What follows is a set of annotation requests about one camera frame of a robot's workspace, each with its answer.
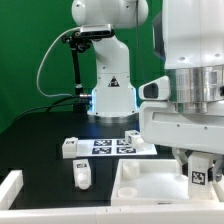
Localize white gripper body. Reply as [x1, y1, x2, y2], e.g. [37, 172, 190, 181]
[139, 101, 224, 155]

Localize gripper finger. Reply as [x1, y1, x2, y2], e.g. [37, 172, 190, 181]
[172, 148, 188, 175]
[208, 155, 224, 182]

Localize white square tabletop part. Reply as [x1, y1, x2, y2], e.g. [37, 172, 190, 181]
[111, 159, 222, 206]

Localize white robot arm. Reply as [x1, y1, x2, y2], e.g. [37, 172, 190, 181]
[72, 0, 224, 180]

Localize white sheet with markers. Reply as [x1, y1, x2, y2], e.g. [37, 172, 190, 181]
[76, 139, 157, 157]

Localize white U-shaped fence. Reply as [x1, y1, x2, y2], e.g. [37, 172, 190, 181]
[0, 170, 224, 224]

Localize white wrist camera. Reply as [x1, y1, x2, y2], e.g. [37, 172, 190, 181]
[138, 76, 171, 101]

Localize black base cables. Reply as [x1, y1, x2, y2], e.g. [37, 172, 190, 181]
[12, 93, 93, 122]

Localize silver depth camera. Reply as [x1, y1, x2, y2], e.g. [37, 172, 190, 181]
[80, 24, 114, 39]

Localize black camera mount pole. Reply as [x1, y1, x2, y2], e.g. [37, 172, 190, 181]
[62, 34, 92, 113]

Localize grey camera cable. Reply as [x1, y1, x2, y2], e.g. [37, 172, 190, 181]
[35, 27, 82, 99]

